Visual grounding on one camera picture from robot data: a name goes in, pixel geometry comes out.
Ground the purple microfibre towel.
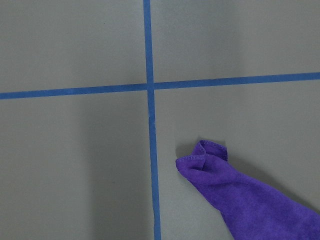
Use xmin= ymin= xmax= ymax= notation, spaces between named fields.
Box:
xmin=175 ymin=140 xmax=320 ymax=240

